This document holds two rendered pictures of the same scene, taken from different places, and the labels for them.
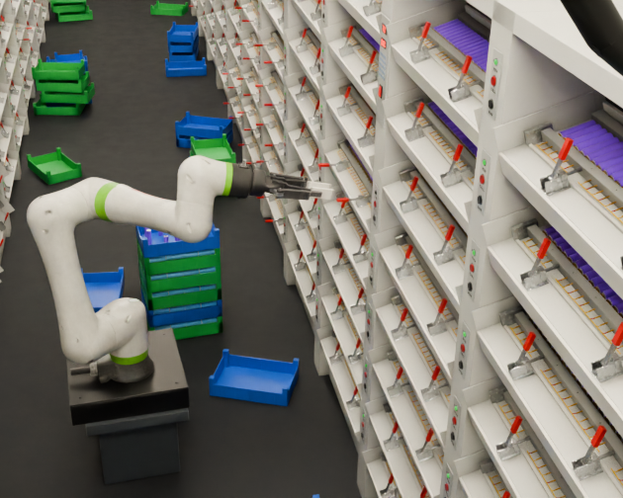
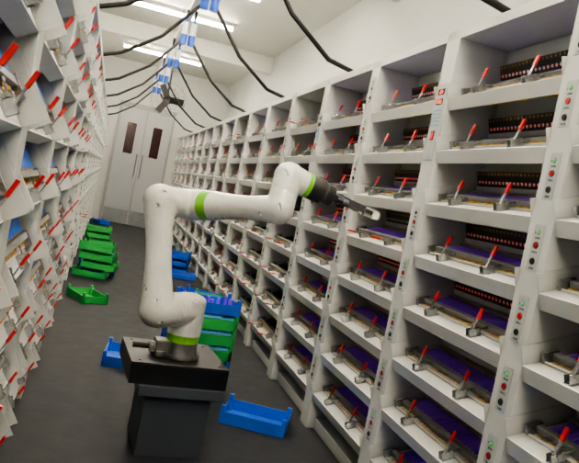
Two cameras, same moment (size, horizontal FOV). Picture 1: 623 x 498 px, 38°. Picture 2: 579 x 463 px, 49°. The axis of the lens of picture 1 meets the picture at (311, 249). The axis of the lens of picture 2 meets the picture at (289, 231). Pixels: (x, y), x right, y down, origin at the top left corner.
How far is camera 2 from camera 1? 1.18 m
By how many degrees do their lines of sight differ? 26
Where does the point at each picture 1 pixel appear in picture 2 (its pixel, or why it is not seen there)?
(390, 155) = (434, 180)
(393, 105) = (442, 141)
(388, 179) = (429, 197)
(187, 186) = (283, 176)
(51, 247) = (158, 219)
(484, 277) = (566, 172)
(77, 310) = (163, 276)
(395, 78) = (446, 123)
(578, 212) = not seen: outside the picture
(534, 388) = not seen: outside the picture
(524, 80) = not seen: outside the picture
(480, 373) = (551, 261)
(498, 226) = not seen: outside the picture
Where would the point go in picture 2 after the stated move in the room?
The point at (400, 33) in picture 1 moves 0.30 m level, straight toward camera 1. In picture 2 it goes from (455, 91) to (478, 74)
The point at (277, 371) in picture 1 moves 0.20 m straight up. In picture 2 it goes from (271, 418) to (280, 377)
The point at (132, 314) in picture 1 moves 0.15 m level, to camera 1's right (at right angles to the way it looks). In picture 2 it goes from (198, 299) to (236, 307)
